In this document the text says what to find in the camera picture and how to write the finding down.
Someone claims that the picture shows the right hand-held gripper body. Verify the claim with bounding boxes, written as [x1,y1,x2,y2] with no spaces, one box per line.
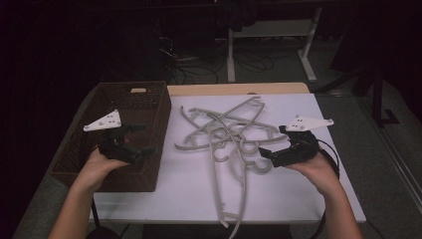
[271,115,334,168]

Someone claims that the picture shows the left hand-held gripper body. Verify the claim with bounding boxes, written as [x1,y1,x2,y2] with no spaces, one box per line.
[83,109,147,165]

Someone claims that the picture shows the brown woven basket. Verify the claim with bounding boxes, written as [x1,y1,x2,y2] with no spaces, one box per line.
[49,81,172,193]

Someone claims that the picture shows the person's right hand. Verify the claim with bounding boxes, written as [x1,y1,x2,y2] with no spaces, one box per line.
[285,151,340,197]

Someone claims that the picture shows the person's left hand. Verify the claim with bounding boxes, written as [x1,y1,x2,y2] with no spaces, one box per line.
[75,147,130,194]

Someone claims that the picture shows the white board mat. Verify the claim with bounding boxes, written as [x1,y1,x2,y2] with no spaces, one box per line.
[89,93,367,224]

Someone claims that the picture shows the black metal stand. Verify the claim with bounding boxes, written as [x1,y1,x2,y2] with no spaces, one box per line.
[315,63,401,127]

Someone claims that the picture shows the dark cloth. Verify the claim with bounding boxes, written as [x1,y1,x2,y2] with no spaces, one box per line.
[217,0,261,33]

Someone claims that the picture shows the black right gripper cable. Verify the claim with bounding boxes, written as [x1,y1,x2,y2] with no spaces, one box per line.
[310,138,341,239]

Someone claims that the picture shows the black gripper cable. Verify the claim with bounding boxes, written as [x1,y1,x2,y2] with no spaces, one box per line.
[310,138,341,239]
[91,198,102,229]

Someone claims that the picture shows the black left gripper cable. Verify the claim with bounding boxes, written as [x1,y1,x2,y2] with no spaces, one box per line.
[91,198,102,229]

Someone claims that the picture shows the black floor cables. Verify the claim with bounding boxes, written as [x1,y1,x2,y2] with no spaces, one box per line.
[158,19,277,86]

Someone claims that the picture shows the white metal desk frame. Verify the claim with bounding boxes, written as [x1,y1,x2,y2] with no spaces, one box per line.
[226,6,323,84]

